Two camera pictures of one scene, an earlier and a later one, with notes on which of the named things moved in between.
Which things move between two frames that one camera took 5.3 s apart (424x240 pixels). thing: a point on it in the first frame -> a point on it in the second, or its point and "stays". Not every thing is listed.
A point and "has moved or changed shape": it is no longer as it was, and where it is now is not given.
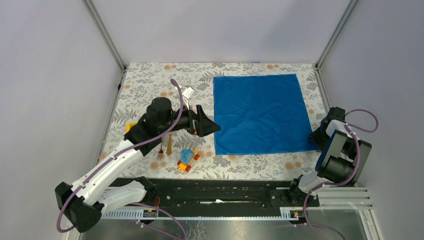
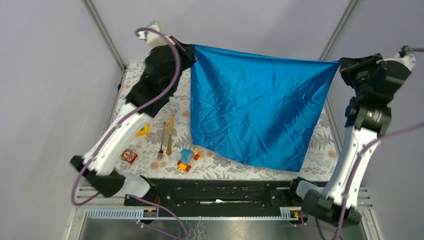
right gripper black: [313, 136] -> [348, 66]
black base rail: [228, 197] stays
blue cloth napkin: [259, 114] has moved or changed shape
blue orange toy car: [186, 156] stays
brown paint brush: [160, 154] stays
